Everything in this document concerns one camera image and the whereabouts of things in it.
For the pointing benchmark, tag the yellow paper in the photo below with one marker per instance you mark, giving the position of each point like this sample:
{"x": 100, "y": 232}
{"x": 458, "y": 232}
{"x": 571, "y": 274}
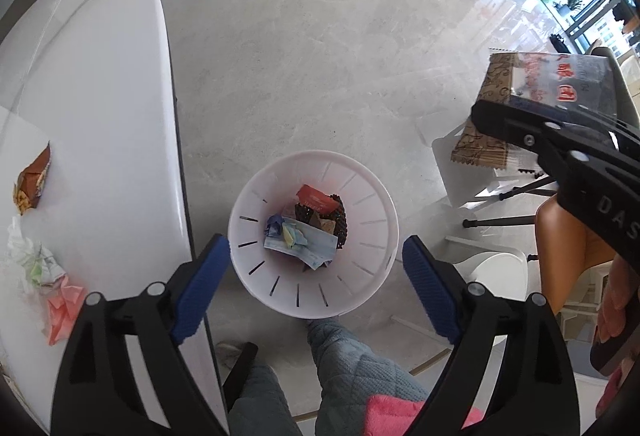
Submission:
{"x": 295, "y": 236}

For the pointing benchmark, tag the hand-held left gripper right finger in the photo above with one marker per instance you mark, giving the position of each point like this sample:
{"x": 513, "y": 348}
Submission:
{"x": 430, "y": 288}

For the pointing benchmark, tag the person's right hand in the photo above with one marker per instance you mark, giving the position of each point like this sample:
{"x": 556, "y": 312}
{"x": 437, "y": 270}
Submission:
{"x": 617, "y": 301}

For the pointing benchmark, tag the brown and red snack wrapper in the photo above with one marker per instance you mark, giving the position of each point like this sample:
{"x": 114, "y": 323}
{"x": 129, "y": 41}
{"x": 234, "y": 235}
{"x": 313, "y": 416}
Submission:
{"x": 315, "y": 198}

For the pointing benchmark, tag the grey quilted pants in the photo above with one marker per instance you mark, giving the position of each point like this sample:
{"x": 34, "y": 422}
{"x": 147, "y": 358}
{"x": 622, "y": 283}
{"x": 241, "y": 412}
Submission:
{"x": 350, "y": 366}

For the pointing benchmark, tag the blue paper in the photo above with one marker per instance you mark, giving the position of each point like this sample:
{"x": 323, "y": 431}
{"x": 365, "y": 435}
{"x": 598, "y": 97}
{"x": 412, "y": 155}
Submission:
{"x": 275, "y": 227}

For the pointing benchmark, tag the small brown snack wrapper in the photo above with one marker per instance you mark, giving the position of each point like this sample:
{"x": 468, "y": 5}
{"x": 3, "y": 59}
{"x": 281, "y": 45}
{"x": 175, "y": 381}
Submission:
{"x": 32, "y": 178}

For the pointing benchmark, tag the pink fleece top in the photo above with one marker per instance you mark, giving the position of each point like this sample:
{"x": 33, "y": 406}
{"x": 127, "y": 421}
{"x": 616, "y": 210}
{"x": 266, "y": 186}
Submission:
{"x": 400, "y": 416}

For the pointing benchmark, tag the blue face mask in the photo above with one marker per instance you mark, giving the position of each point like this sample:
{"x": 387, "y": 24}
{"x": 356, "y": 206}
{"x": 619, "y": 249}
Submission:
{"x": 315, "y": 248}

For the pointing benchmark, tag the black foam net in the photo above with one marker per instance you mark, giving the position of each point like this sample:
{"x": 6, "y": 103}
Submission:
{"x": 341, "y": 221}

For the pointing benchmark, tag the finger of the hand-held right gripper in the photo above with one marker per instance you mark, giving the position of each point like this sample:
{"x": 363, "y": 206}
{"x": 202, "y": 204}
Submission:
{"x": 625, "y": 86}
{"x": 505, "y": 118}

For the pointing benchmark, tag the potted plant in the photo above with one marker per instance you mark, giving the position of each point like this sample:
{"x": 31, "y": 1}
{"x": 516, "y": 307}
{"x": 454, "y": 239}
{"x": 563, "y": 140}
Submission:
{"x": 572, "y": 2}

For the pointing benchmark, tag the black tripod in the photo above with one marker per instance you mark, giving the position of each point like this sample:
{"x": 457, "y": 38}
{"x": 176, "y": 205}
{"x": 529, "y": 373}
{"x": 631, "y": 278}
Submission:
{"x": 500, "y": 220}

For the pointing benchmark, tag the pink crumpled paper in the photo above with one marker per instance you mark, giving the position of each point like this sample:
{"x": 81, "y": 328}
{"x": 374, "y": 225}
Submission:
{"x": 62, "y": 311}

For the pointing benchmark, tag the crumpled white plastic wrapper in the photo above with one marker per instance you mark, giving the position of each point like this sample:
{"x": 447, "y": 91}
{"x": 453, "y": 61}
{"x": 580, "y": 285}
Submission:
{"x": 30, "y": 251}

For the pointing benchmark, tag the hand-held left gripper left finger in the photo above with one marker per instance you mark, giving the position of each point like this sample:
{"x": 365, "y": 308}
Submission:
{"x": 200, "y": 286}

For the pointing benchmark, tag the brown and clear wrapper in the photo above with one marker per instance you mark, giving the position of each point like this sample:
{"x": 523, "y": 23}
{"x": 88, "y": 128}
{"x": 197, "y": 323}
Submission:
{"x": 495, "y": 86}

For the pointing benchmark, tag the grey dining chair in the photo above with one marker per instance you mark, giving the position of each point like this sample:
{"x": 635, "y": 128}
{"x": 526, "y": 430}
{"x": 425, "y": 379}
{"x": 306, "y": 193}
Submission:
{"x": 20, "y": 6}

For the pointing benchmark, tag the black table leg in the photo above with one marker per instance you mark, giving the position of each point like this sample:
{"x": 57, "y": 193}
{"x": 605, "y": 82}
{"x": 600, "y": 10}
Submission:
{"x": 242, "y": 366}

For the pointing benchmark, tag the white plastic bin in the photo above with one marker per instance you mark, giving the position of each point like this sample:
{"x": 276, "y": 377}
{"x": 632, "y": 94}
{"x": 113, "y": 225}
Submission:
{"x": 350, "y": 276}

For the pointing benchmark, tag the white slipper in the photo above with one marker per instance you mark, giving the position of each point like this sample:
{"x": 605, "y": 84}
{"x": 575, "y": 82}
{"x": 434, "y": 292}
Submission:
{"x": 230, "y": 351}

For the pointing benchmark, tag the orange brown chair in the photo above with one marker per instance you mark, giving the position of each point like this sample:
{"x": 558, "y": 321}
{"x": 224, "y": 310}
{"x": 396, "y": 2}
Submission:
{"x": 565, "y": 256}

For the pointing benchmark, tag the white plastic stool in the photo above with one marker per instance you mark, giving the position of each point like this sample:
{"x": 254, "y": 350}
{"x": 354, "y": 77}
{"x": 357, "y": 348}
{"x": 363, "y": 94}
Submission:
{"x": 495, "y": 271}

